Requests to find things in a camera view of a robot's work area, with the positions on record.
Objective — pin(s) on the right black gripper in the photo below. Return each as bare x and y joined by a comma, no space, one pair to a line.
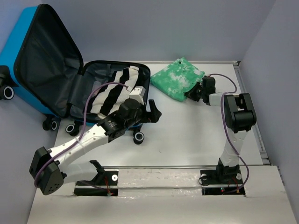
190,94

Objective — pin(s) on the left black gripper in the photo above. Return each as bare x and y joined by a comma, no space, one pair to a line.
151,116

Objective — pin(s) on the green white garment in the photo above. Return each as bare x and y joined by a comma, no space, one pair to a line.
177,78

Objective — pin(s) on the black white striped blanket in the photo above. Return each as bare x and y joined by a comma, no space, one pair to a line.
108,99

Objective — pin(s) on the blue hard-shell suitcase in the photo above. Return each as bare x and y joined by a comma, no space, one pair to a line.
41,64

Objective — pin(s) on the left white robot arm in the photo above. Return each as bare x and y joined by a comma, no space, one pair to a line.
52,168

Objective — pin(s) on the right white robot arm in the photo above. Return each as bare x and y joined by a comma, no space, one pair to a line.
238,117

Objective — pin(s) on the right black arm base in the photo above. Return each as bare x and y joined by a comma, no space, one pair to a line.
221,181

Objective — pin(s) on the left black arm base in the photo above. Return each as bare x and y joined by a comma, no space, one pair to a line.
104,185

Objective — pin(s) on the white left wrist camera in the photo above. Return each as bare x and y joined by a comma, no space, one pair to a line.
137,94

